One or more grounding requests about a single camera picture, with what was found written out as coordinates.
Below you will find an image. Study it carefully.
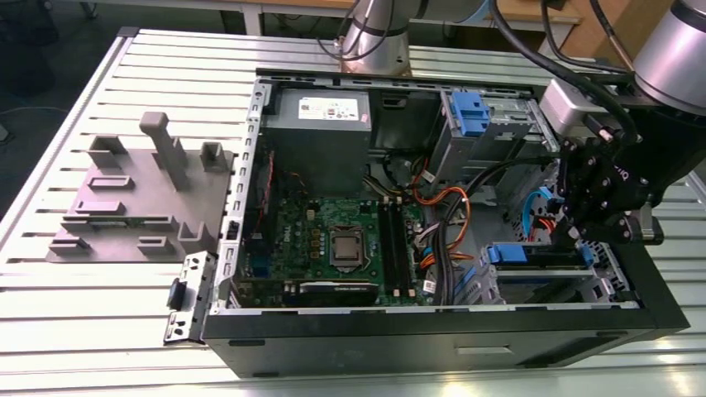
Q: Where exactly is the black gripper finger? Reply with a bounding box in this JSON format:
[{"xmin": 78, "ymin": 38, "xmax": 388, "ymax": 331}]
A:
[
  {"xmin": 572, "ymin": 205, "xmax": 664, "ymax": 246},
  {"xmin": 553, "ymin": 137, "xmax": 601, "ymax": 222}
]

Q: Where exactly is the power wire with black plug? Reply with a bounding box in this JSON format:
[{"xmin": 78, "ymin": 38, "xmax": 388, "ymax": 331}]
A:
[{"xmin": 533, "ymin": 214, "xmax": 579, "ymax": 253}]

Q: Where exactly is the silver disk bay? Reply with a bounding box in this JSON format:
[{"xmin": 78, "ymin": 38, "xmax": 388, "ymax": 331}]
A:
[{"xmin": 478, "ymin": 242, "xmax": 627, "ymax": 307}]

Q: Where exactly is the silver drive cage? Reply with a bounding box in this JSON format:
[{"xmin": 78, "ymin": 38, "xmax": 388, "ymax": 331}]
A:
[{"xmin": 426, "ymin": 88, "xmax": 557, "ymax": 185}]

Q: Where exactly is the blue drive latch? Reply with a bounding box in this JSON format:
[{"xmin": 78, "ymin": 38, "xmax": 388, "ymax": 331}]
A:
[{"xmin": 448, "ymin": 91, "xmax": 490, "ymax": 138}]

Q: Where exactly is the wooden cabinet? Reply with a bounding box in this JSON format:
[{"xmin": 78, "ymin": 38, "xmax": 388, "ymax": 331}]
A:
[{"xmin": 559, "ymin": 0, "xmax": 651, "ymax": 74}]

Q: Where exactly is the black RAM slot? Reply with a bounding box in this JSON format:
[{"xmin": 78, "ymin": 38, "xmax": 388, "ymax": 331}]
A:
[{"xmin": 377, "ymin": 197, "xmax": 398, "ymax": 297}]

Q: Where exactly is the wooden desk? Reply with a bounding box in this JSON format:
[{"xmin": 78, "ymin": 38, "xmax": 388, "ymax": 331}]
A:
[{"xmin": 492, "ymin": 0, "xmax": 585, "ymax": 55}]

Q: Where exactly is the green motherboard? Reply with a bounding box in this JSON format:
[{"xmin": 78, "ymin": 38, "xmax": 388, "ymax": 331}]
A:
[{"xmin": 233, "ymin": 196, "xmax": 436, "ymax": 309}]

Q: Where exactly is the silver CPU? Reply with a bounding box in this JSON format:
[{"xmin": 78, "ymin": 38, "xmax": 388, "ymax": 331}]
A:
[{"xmin": 332, "ymin": 236, "xmax": 362, "ymax": 260}]

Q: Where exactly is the CPU socket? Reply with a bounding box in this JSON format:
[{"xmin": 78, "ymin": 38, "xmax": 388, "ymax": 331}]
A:
[{"xmin": 324, "ymin": 224, "xmax": 372, "ymax": 274}]

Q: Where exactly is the grey power supply unit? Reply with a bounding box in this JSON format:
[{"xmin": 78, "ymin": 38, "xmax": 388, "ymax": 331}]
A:
[{"xmin": 257, "ymin": 87, "xmax": 372, "ymax": 199}]

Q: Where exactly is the black open PC case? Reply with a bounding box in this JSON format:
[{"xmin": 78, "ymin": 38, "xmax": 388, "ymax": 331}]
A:
[{"xmin": 200, "ymin": 68, "xmax": 691, "ymax": 378}]

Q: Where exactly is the black graphics card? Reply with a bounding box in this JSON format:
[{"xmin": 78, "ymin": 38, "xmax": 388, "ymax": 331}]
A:
[{"xmin": 282, "ymin": 280, "xmax": 381, "ymax": 308}]

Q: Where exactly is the black case fan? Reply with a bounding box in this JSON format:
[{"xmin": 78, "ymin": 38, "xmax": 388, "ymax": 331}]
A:
[{"xmin": 245, "ymin": 138, "xmax": 276, "ymax": 245}]

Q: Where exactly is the grey parts rack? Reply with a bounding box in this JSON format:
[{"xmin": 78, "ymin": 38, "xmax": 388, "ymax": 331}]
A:
[{"xmin": 46, "ymin": 110, "xmax": 237, "ymax": 265}]

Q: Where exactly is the blue data wire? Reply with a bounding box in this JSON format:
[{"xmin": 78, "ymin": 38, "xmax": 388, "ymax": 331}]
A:
[{"xmin": 525, "ymin": 186, "xmax": 563, "ymax": 243}]

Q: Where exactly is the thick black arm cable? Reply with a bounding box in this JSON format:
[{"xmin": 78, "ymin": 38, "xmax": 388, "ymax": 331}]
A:
[{"xmin": 489, "ymin": 0, "xmax": 644, "ymax": 144}]

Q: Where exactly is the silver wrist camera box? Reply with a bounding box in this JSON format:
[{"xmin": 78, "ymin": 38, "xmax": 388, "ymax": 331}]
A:
[{"xmin": 537, "ymin": 78, "xmax": 608, "ymax": 138}]

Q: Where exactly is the power supply wire bundle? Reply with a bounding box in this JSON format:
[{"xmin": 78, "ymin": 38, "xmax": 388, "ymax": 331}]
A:
[{"xmin": 360, "ymin": 148, "xmax": 556, "ymax": 307}]

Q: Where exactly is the silver expansion slot bracket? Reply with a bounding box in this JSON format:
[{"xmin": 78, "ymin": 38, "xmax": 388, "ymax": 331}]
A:
[{"xmin": 162, "ymin": 250, "xmax": 216, "ymax": 347}]

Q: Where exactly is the black bracket latch knob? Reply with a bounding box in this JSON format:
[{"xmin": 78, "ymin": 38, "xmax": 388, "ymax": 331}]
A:
[{"xmin": 166, "ymin": 279, "xmax": 188, "ymax": 310}]

